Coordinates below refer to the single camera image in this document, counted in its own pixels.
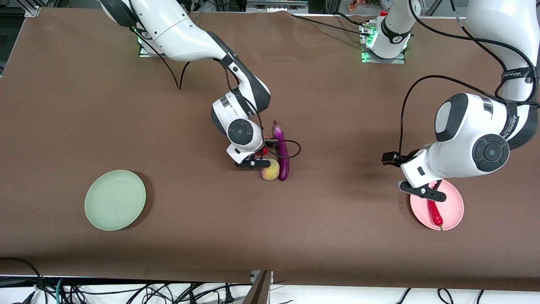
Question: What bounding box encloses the yellow pink peach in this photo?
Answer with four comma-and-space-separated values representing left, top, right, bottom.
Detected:
260, 159, 280, 181

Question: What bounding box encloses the long purple eggplant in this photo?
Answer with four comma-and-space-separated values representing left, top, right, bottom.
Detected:
273, 120, 290, 182

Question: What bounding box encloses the red chili pepper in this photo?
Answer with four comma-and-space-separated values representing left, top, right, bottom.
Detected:
427, 181, 444, 231

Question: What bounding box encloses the pink plate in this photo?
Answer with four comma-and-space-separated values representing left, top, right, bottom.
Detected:
410, 179, 464, 231

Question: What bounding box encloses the brown table cover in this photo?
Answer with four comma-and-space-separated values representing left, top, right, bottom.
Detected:
0, 8, 540, 292

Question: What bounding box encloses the light green plate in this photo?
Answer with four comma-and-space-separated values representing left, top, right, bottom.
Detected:
84, 170, 147, 231

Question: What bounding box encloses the grey metal box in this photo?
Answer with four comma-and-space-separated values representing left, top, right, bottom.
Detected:
246, 0, 308, 13

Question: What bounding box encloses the orange colourful toy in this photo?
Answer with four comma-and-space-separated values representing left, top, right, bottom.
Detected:
348, 0, 388, 12

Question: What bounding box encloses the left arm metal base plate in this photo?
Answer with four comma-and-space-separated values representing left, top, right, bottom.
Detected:
361, 23, 406, 65

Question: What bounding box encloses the metal frame post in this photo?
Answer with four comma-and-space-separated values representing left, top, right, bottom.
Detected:
243, 270, 274, 304

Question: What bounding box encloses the black power cable with plug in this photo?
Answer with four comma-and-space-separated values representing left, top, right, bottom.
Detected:
169, 283, 254, 304

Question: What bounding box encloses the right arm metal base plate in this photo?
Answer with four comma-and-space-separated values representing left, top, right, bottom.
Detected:
138, 37, 162, 58

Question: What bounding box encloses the black cable on table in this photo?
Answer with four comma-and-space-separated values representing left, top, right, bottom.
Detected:
335, 12, 370, 27
293, 14, 372, 38

